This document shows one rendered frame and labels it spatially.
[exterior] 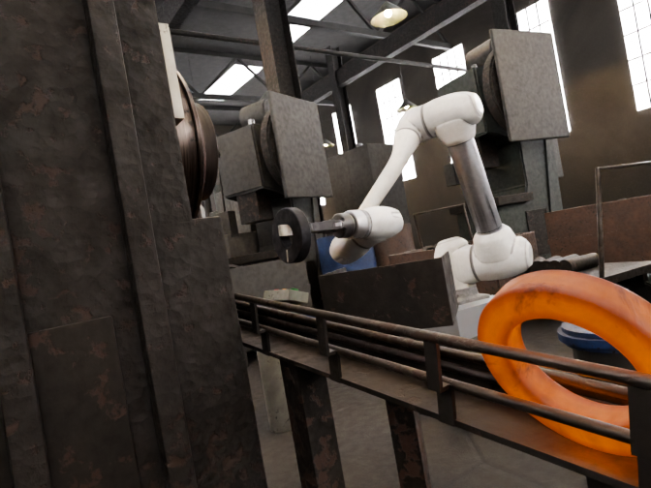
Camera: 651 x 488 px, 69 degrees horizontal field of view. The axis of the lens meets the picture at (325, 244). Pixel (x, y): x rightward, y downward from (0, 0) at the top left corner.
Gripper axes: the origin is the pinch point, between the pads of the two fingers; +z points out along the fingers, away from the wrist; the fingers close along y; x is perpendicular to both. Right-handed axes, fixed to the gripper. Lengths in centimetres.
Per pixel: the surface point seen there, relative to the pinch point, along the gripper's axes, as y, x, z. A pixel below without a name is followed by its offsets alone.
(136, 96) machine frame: -28, 23, 46
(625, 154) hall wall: 350, 145, -1163
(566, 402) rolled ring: -86, -27, 26
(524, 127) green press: 186, 114, -457
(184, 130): -2.3, 25.6, 27.7
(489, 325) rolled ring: -82, -18, 31
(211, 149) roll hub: 6.5, 23.6, 17.4
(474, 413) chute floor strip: -75, -29, 26
